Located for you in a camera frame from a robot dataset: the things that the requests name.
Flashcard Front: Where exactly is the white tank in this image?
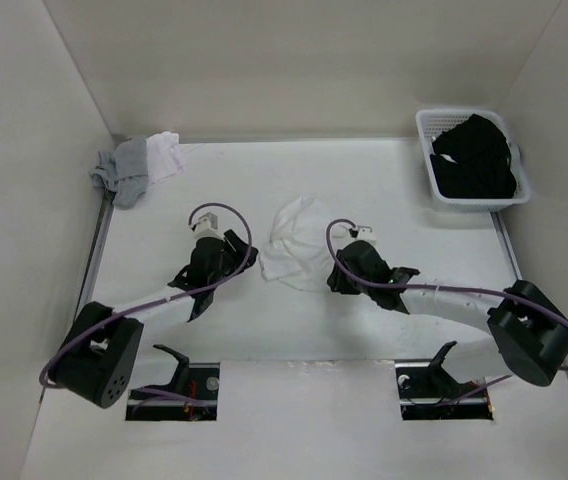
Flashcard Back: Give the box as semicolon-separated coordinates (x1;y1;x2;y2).
259;196;334;292
146;131;185;185

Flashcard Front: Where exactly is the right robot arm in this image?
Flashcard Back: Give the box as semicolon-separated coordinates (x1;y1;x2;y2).
327;240;568;396

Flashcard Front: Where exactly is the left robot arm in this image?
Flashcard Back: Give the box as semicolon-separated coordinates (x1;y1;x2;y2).
40;229;259;409

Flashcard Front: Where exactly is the folded white tank top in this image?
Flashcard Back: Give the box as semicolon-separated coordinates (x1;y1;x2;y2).
146;131;185;185

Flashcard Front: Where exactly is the folded grey tank top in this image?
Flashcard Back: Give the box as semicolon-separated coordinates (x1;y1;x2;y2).
89;136;149;210

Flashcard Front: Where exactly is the black tank top pile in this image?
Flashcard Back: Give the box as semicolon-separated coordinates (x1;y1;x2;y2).
430;114;517;199

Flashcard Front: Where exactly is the white plastic basket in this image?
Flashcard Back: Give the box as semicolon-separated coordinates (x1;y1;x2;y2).
415;108;531;213

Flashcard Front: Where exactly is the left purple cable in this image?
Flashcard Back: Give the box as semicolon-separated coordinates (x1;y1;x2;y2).
38;202;260;406

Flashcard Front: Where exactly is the purple cable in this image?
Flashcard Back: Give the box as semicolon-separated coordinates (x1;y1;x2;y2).
325;218;568;374
38;202;260;406

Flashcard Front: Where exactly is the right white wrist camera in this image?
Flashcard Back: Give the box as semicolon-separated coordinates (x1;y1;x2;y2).
348;225;377;246

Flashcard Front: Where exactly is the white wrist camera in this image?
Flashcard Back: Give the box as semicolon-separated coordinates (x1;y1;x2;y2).
348;225;377;246
190;212;222;240

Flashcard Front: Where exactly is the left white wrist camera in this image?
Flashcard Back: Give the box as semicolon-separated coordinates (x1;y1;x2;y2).
190;212;222;240

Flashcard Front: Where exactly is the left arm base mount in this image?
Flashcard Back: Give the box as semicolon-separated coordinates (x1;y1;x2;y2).
125;344;221;422

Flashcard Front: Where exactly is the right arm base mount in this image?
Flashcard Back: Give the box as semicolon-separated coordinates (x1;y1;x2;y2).
395;342;493;421

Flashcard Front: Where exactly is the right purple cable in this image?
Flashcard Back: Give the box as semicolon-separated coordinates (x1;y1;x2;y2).
325;218;568;374

